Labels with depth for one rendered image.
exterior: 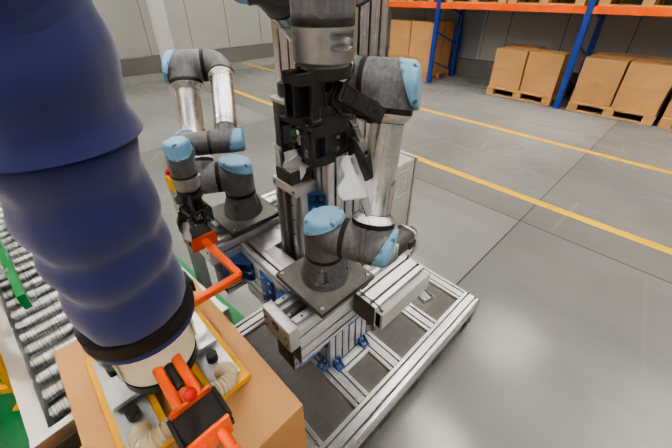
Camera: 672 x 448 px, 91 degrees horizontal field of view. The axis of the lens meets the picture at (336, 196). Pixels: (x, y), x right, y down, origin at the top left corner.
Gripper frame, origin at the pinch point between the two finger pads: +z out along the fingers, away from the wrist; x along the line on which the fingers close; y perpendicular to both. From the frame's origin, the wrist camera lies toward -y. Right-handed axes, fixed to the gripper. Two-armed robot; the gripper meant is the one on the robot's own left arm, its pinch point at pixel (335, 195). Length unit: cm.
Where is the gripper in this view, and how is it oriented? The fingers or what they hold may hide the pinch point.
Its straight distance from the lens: 52.8
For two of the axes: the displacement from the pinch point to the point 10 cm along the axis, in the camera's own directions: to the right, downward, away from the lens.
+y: -7.2, 3.6, -5.9
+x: 6.9, 3.8, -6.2
